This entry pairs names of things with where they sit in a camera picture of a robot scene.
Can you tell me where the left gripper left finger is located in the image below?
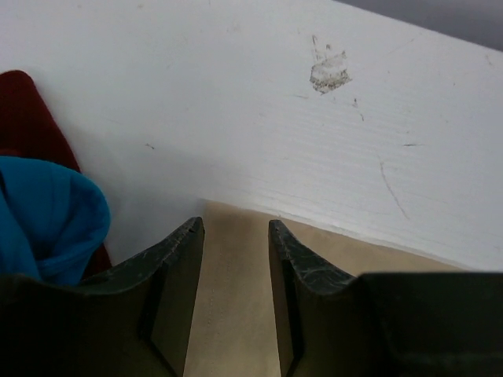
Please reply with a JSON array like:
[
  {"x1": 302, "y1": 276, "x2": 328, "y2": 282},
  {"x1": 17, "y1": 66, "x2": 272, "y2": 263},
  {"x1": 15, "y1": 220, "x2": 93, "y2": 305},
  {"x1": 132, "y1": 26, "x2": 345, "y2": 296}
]
[{"x1": 1, "y1": 218, "x2": 204, "y2": 376}]

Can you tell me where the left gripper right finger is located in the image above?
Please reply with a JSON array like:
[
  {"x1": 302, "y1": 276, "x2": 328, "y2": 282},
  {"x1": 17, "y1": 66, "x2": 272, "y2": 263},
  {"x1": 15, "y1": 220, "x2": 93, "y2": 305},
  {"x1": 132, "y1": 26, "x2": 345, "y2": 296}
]
[{"x1": 268, "y1": 220, "x2": 502, "y2": 376}]

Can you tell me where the beige t shirt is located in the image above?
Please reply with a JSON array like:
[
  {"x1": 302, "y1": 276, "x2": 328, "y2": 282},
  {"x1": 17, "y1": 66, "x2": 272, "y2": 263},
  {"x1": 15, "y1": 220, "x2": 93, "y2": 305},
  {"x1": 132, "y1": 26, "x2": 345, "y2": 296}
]
[{"x1": 184, "y1": 202, "x2": 456, "y2": 377}]

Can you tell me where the folded blue t shirt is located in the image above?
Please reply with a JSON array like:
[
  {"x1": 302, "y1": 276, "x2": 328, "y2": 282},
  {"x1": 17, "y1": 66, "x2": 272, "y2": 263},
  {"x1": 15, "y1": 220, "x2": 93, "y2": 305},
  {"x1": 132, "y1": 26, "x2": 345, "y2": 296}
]
[{"x1": 1, "y1": 156, "x2": 111, "y2": 285}]

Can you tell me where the folded dark red shirt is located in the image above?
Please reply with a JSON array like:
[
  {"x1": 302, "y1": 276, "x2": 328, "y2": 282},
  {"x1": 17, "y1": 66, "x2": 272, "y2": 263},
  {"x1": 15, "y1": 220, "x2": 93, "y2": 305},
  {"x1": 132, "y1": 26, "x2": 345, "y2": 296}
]
[{"x1": 1, "y1": 71, "x2": 111, "y2": 282}]

